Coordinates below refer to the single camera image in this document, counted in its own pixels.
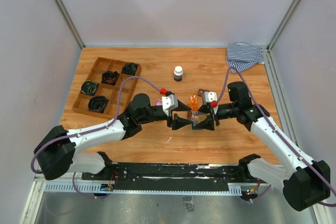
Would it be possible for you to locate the clear glass pill bottle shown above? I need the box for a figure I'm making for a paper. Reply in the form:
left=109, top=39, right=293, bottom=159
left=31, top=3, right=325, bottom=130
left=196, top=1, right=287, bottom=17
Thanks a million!
left=187, top=111, right=207, bottom=124

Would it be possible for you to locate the orange pill box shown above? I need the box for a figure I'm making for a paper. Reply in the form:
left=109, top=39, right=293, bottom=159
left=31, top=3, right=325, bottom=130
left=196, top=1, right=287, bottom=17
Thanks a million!
left=187, top=95, right=200, bottom=111

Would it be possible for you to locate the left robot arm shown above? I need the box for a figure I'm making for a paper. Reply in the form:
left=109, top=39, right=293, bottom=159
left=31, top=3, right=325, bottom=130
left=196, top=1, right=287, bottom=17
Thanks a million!
left=32, top=93, right=192, bottom=180

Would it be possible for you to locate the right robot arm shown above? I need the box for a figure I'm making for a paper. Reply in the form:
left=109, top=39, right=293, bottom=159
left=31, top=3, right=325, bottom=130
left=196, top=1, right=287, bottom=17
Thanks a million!
left=197, top=81, right=333, bottom=211

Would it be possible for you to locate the teal pill box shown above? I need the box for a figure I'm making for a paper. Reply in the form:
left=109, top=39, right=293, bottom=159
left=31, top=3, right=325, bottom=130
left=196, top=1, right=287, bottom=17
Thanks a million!
left=192, top=124, right=203, bottom=130

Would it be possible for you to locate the pink pill organizer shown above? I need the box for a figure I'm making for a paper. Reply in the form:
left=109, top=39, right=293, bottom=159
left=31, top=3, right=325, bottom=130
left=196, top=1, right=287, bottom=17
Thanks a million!
left=153, top=99, right=162, bottom=106

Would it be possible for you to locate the brown pill box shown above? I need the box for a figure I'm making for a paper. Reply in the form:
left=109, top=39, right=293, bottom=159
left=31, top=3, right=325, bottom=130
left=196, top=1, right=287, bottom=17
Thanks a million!
left=197, top=89, right=209, bottom=97

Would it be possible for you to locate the white cap pill bottle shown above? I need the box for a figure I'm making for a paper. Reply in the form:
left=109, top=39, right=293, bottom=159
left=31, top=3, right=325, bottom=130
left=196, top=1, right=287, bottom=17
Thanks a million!
left=173, top=66, right=184, bottom=81

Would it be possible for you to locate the striped blue cloth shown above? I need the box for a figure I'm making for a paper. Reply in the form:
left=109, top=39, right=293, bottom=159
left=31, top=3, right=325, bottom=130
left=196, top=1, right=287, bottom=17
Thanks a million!
left=226, top=42, right=265, bottom=73

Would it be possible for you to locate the wooden compartment tray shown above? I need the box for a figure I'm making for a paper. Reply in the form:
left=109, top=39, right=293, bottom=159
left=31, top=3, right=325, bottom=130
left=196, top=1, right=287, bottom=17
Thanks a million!
left=72, top=57, right=141, bottom=120

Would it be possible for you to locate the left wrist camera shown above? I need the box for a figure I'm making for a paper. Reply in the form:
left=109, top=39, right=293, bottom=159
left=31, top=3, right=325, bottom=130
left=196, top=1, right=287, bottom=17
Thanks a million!
left=161, top=94, right=178, bottom=116

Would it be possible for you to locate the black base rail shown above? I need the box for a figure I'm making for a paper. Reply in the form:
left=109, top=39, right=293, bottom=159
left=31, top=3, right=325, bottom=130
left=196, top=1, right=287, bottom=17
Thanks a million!
left=81, top=162, right=258, bottom=192

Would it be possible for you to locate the black coiled cable top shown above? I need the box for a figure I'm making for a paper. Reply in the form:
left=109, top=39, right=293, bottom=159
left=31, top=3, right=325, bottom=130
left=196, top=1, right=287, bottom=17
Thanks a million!
left=121, top=62, right=139, bottom=76

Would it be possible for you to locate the black coiled cable middle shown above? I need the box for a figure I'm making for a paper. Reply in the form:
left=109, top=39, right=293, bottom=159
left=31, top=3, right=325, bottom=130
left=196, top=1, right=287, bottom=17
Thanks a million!
left=101, top=70, right=120, bottom=86

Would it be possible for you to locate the yellow black coiled cable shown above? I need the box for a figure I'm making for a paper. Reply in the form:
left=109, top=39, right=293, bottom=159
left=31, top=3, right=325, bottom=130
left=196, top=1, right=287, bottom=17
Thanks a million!
left=80, top=80, right=100, bottom=96

